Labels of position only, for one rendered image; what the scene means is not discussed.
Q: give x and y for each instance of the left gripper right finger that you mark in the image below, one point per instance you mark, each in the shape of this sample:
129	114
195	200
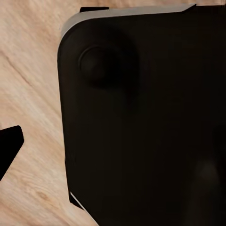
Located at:
219	140

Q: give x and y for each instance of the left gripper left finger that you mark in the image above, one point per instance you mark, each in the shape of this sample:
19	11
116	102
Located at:
11	141

